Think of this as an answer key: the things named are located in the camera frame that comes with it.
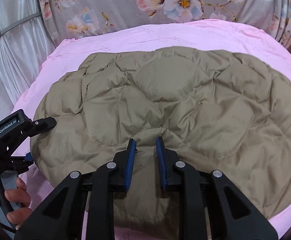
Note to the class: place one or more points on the grey floral curtain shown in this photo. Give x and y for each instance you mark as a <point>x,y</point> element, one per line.
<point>80,18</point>

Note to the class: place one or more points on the white satin curtain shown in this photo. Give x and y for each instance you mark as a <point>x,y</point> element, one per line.
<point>24,45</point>

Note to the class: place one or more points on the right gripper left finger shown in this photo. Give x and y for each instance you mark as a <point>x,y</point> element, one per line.
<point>82,201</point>

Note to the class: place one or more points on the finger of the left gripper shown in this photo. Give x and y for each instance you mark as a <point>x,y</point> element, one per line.
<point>42,125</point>
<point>28,157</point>

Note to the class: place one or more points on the person's left hand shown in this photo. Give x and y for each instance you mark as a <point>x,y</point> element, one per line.
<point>21,196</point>

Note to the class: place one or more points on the olive quilted puffer jacket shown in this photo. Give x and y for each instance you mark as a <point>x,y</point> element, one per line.
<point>216,109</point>

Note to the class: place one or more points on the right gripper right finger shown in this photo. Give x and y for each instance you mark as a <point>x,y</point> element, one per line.
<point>210,205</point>

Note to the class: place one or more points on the pink bed sheet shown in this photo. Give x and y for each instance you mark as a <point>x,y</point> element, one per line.
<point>204,35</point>

